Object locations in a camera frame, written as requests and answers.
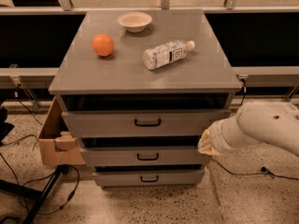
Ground grey top drawer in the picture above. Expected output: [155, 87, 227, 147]
[62, 110, 229, 138]

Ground grey drawer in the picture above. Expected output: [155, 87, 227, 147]
[80, 147, 211, 166]
[62, 110, 229, 138]
[93, 170, 205, 188]

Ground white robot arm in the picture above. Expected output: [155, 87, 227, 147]
[198, 101, 299, 156]

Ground grey bottom drawer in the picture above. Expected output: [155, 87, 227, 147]
[93, 170, 205, 188]

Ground grey drawer cabinet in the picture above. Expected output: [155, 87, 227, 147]
[48, 8, 243, 189]

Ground grey middle drawer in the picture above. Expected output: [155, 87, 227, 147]
[80, 147, 211, 166]

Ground clear plastic water bottle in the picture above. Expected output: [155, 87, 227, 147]
[143, 40, 195, 70]

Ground white paper bowl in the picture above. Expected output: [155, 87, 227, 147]
[118, 12, 152, 33]

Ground orange fruit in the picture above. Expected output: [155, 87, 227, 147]
[92, 34, 114, 57]

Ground brown cardboard box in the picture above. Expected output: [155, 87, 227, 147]
[38, 99, 84, 165]

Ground black tripod stand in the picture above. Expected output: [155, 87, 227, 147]
[0, 165, 69, 224]

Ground black cable right floor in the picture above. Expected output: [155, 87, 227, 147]
[211, 158, 299, 182]

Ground black cable floor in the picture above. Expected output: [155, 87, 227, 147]
[211, 158, 299, 182]
[0, 84, 80, 217]

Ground black power cable behind cabinet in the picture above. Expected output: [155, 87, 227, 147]
[236, 77, 247, 105]

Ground black cable left floor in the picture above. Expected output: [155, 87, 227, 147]
[0, 84, 80, 217]

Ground metal railing frame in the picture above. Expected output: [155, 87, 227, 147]
[1, 0, 298, 101]

